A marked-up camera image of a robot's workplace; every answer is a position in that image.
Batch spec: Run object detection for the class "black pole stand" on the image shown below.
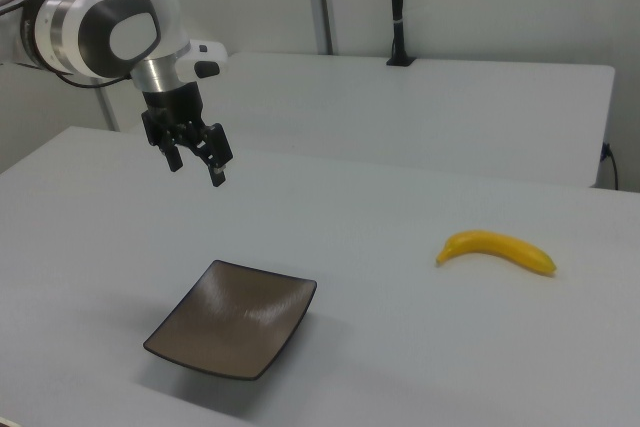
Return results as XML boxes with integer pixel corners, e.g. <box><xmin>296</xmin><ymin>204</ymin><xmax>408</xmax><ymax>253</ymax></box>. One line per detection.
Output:
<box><xmin>385</xmin><ymin>0</ymin><xmax>417</xmax><ymax>67</ymax></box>

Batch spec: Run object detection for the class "yellow banana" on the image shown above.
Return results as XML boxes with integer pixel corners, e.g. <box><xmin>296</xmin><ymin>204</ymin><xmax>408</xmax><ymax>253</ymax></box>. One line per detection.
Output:
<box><xmin>435</xmin><ymin>229</ymin><xmax>558</xmax><ymax>278</ymax></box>

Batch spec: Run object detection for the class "white side table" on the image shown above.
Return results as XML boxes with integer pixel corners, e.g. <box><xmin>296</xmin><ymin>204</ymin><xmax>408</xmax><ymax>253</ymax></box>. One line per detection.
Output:
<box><xmin>127</xmin><ymin>51</ymin><xmax>616</xmax><ymax>189</ymax></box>

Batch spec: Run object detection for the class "black plug with cable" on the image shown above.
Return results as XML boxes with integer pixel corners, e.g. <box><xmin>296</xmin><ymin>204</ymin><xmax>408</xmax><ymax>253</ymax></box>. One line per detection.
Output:
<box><xmin>601</xmin><ymin>141</ymin><xmax>620</xmax><ymax>192</ymax></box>

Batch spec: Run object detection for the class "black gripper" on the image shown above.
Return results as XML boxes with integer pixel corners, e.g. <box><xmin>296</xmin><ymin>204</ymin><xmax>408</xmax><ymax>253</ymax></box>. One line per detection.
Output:
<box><xmin>140</xmin><ymin>81</ymin><xmax>235</xmax><ymax>189</ymax></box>

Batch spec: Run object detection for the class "square brown ceramic plate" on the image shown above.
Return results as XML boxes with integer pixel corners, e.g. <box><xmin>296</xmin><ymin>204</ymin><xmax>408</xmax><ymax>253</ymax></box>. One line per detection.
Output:
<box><xmin>142</xmin><ymin>259</ymin><xmax>318</xmax><ymax>382</ymax></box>

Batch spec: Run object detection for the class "grey metal frame post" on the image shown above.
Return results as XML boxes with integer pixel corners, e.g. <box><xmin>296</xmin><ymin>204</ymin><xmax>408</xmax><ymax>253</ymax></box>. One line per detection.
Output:
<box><xmin>97</xmin><ymin>88</ymin><xmax>122</xmax><ymax>132</ymax></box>
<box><xmin>302</xmin><ymin>0</ymin><xmax>335</xmax><ymax>56</ymax></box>

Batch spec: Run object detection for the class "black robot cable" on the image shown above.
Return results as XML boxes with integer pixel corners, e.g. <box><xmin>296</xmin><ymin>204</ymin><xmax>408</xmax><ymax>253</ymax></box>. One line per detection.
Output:
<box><xmin>46</xmin><ymin>63</ymin><xmax>134</xmax><ymax>90</ymax></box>

